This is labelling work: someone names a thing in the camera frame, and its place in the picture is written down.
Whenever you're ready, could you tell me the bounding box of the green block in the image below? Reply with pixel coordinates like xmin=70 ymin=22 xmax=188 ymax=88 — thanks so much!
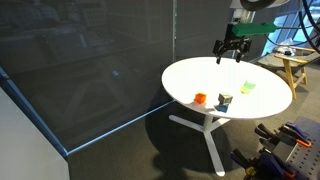
xmin=244 ymin=81 xmax=256 ymax=90

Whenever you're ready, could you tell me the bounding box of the purple orange clamp lower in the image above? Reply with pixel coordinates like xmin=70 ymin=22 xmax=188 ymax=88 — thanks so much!
xmin=230 ymin=149 xmax=296 ymax=180

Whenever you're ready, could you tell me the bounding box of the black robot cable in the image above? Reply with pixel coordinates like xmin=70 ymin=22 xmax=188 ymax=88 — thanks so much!
xmin=264 ymin=0 xmax=320 ymax=54

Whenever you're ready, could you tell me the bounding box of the wooden chair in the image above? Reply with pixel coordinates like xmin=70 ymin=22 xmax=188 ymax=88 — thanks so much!
xmin=257 ymin=47 xmax=320 ymax=99

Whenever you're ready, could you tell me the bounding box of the purple orange clamp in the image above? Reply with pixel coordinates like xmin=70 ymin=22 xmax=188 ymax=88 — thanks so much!
xmin=254 ymin=122 xmax=312 ymax=148
xmin=230 ymin=149 xmax=296 ymax=180

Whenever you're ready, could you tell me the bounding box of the white round table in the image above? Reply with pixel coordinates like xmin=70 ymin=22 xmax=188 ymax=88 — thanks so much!
xmin=162 ymin=57 xmax=292 ymax=176

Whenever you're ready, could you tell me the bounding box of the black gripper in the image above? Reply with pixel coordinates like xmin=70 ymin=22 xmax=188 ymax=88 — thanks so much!
xmin=213 ymin=23 xmax=252 ymax=64

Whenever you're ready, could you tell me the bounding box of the green wrist camera box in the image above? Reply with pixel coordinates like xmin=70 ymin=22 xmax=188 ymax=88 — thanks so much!
xmin=232 ymin=23 xmax=277 ymax=37

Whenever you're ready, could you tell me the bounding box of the purple orange clamp upper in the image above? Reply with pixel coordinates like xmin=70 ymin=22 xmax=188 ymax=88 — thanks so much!
xmin=254 ymin=122 xmax=312 ymax=148

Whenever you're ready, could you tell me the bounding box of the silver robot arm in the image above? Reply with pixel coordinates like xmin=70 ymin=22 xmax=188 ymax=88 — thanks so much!
xmin=213 ymin=0 xmax=290 ymax=64

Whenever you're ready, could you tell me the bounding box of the orange block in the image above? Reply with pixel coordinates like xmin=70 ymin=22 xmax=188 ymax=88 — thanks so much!
xmin=194 ymin=93 xmax=207 ymax=104

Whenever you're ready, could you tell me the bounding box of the black perforated board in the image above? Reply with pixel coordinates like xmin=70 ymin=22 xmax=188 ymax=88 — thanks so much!
xmin=264 ymin=116 xmax=320 ymax=180

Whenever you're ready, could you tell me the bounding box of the blue block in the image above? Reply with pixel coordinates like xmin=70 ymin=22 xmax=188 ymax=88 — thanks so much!
xmin=214 ymin=105 xmax=229 ymax=113

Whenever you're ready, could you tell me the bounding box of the yellow-green block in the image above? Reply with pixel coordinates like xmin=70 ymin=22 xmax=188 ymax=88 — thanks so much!
xmin=240 ymin=86 xmax=251 ymax=94

